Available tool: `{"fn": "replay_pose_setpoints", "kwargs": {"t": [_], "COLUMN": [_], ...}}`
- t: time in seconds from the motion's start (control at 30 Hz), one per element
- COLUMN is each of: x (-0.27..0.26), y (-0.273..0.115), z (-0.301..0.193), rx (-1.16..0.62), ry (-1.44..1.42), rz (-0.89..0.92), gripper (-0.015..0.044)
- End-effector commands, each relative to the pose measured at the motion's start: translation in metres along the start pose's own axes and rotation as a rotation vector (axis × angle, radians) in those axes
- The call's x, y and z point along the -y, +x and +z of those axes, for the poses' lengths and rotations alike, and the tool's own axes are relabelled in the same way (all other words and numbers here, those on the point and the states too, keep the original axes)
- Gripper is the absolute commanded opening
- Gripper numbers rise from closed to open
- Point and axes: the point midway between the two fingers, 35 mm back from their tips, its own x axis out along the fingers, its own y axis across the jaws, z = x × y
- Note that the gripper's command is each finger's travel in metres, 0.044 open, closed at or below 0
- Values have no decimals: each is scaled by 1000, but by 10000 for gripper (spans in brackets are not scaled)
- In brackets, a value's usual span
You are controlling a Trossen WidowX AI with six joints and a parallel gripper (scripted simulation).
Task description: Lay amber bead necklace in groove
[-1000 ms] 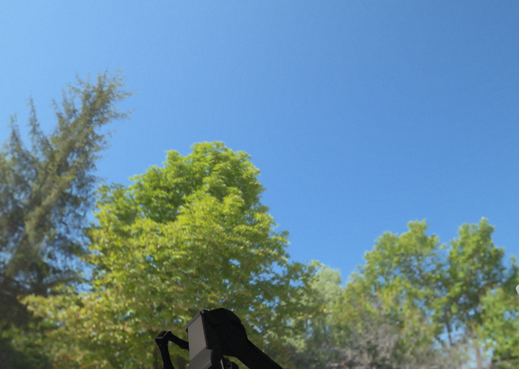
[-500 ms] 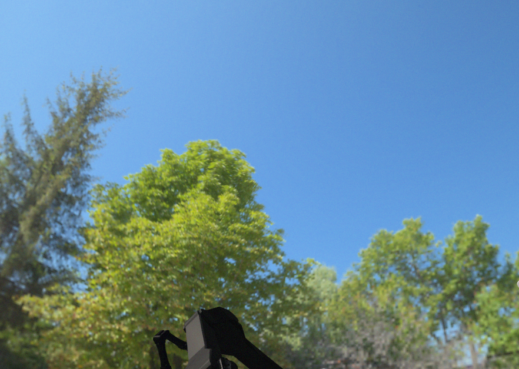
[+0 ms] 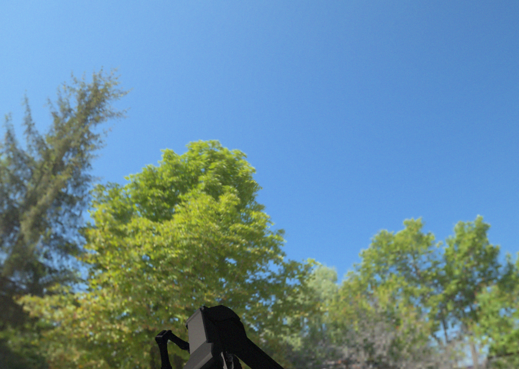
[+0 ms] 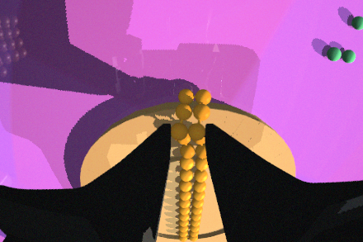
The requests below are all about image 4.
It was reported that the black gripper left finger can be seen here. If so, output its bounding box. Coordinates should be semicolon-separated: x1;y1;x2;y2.
0;123;172;242

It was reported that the light orange round board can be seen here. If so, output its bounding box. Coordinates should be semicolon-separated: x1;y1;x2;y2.
79;100;296;242

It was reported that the green sphere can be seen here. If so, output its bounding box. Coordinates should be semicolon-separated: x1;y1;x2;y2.
327;46;341;62
351;16;363;30
342;50;356;63

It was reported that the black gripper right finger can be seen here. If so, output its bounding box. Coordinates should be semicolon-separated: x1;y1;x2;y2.
204;123;363;242

